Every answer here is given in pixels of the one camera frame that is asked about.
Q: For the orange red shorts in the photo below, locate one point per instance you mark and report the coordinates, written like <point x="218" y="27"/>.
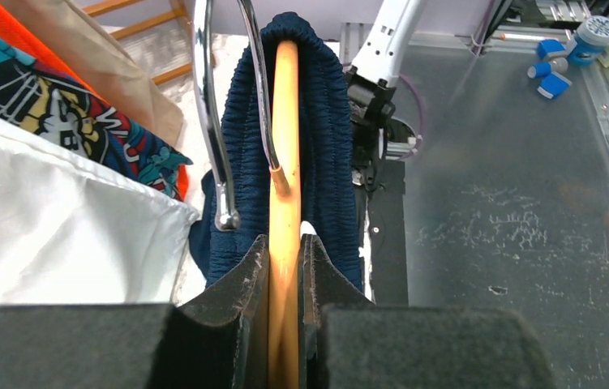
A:
<point x="15" y="34"/>

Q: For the beige shorts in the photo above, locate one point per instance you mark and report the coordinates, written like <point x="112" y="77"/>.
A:
<point x="101" y="62"/>

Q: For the blue cap lower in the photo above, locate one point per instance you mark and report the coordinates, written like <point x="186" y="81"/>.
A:
<point x="553" y="85"/>

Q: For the blue grey cylinder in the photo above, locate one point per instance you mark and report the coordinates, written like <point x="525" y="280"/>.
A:
<point x="543" y="69"/>

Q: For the blue white tape roll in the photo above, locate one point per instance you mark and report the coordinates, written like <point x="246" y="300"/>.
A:
<point x="588" y="41"/>

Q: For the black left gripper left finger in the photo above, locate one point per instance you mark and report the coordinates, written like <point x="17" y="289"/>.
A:
<point x="216" y="340"/>

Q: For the comic print shorts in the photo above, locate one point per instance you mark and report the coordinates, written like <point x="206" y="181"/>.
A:
<point x="50" y="104"/>

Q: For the orange wooden hanger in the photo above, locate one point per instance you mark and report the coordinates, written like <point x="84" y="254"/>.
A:
<point x="279" y="131"/>

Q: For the wooden slatted shelf rack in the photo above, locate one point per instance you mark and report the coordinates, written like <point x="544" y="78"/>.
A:
<point x="156" y="34"/>

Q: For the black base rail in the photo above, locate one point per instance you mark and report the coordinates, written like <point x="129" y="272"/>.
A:
<point x="382" y="245"/>

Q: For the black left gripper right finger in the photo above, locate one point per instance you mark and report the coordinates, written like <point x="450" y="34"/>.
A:
<point x="346" y="341"/>

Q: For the white shorts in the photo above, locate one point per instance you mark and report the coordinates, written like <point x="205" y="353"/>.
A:
<point x="73" y="231"/>

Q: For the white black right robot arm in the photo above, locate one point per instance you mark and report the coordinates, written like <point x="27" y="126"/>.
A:
<point x="372" y="82"/>

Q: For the blue cap upper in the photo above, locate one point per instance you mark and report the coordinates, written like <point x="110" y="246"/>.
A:
<point x="549" y="49"/>

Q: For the navy blue shorts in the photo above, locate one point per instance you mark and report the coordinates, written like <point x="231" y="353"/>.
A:
<point x="326" y="144"/>

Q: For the blue cap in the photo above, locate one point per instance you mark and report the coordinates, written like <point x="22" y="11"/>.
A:
<point x="553" y="85"/>
<point x="549" y="49"/>

